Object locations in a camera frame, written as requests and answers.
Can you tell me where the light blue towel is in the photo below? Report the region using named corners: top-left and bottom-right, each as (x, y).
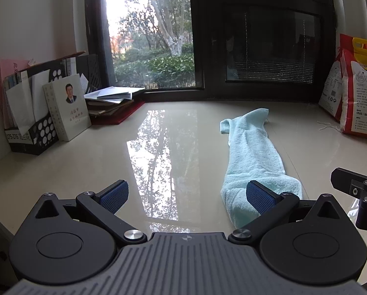
top-left (219, 108), bottom-right (304, 228)

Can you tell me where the white string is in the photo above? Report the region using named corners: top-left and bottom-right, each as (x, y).
top-left (317, 120), bottom-right (342, 131)

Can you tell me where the dark window frame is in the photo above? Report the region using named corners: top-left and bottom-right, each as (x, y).
top-left (85, 0), bottom-right (338, 102)

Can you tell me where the red and white rice bag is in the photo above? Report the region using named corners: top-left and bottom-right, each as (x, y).
top-left (318, 33), bottom-right (367, 140)

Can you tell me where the pink folder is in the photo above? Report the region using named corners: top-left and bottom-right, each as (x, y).
top-left (0, 59), bottom-right (33, 120)

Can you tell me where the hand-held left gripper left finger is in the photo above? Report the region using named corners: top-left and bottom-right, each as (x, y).
top-left (35, 180), bottom-right (148, 248)

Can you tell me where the black perforated file holder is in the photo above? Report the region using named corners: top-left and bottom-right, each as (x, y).
top-left (4, 58), bottom-right (69, 156)

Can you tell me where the red folder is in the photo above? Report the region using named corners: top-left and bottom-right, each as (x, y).
top-left (90, 100), bottom-right (146, 125)

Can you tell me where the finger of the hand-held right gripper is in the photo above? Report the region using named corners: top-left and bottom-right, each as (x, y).
top-left (330, 167), bottom-right (367, 205)

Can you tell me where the white book with portrait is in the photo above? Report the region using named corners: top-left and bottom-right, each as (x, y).
top-left (42, 74), bottom-right (92, 142)

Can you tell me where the stack of papers and booklets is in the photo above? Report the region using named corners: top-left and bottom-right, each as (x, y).
top-left (84, 87), bottom-right (146, 120)

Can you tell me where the black mesh file rack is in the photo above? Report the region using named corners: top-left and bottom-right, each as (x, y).
top-left (75, 53), bottom-right (102, 94)

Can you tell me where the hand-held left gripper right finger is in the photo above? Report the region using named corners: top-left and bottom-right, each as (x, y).
top-left (228, 181), bottom-right (346, 247)

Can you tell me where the white envelope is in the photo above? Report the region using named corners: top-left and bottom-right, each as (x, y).
top-left (5, 80), bottom-right (35, 134)

